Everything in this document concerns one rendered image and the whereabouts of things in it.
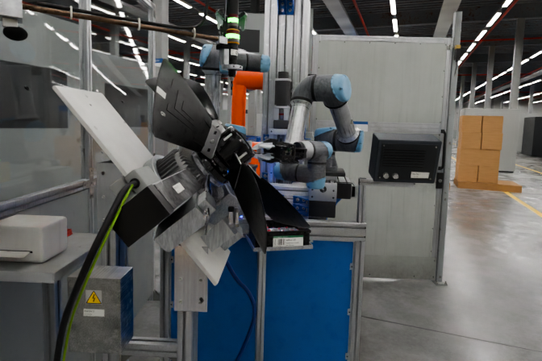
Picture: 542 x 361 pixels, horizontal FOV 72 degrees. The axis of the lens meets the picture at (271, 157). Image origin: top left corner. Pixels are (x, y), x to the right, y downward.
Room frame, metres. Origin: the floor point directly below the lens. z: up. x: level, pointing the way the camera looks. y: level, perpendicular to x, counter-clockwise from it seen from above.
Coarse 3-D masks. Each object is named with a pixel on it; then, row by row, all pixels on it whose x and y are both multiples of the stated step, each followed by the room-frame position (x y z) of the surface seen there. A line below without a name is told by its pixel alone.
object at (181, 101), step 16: (160, 80) 0.90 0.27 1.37; (176, 80) 0.96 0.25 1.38; (160, 96) 0.88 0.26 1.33; (176, 96) 0.94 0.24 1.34; (192, 96) 1.00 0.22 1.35; (176, 112) 0.93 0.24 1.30; (192, 112) 0.99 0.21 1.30; (160, 128) 0.86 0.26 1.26; (176, 128) 0.93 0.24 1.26; (192, 128) 0.99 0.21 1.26; (208, 128) 1.05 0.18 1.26; (176, 144) 0.93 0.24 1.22; (192, 144) 0.99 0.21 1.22
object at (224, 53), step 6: (222, 36) 1.21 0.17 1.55; (216, 42) 1.23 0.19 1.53; (222, 42) 1.21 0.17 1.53; (216, 48) 1.24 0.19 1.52; (222, 48) 1.22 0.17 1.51; (228, 48) 1.22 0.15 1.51; (222, 54) 1.23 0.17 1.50; (228, 54) 1.23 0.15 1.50; (222, 60) 1.23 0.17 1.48; (228, 60) 1.23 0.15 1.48; (222, 66) 1.23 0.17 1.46; (228, 66) 1.22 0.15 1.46; (234, 66) 1.22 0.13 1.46; (240, 66) 1.23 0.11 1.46
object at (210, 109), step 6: (150, 78) 1.22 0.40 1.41; (156, 78) 1.24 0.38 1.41; (150, 84) 1.20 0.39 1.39; (192, 84) 1.32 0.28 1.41; (198, 84) 1.35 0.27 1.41; (198, 90) 1.30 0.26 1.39; (204, 90) 1.33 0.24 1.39; (198, 96) 1.27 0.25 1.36; (204, 96) 1.29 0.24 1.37; (204, 102) 1.25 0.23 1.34; (210, 102) 1.27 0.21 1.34; (210, 108) 1.25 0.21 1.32; (210, 114) 1.21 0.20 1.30; (216, 114) 1.23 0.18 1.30
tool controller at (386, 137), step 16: (384, 144) 1.53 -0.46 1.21; (400, 144) 1.52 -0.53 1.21; (416, 144) 1.52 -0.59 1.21; (432, 144) 1.52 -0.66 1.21; (384, 160) 1.54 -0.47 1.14; (400, 160) 1.54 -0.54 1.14; (416, 160) 1.54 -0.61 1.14; (432, 160) 1.54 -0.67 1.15; (384, 176) 1.54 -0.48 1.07; (400, 176) 1.56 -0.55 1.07; (416, 176) 1.56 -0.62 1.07; (432, 176) 1.56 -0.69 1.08
